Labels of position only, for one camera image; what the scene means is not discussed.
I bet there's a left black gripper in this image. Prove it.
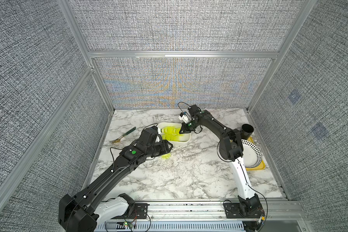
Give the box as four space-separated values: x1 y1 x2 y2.
145 139 174 158

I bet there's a yellow shuttlecock four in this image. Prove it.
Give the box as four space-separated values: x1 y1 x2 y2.
161 153 171 160

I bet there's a yellow shuttlecock two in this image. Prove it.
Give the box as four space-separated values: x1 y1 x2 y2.
162 134 187 142

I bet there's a yellow shuttlecock one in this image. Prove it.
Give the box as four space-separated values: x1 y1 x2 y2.
161 126 181 134

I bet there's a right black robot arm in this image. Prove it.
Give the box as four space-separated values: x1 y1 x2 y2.
179 111 261 217

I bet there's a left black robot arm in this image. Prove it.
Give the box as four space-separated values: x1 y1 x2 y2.
59 140 173 232

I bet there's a black mug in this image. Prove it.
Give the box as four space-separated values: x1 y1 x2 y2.
240 124 254 140

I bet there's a black dotted white plate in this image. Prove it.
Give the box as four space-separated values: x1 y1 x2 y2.
241 139 263 168

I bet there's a yellow tray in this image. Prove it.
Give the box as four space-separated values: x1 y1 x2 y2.
246 137 266 171

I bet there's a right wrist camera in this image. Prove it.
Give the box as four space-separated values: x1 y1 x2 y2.
178 104 202 123

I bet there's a green handled brush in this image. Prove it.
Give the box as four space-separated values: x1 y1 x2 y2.
111 127 136 144

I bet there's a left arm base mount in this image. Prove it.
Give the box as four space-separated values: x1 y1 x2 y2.
114 203 149 219

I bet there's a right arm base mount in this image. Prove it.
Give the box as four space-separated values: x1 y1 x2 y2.
223 200 265 219

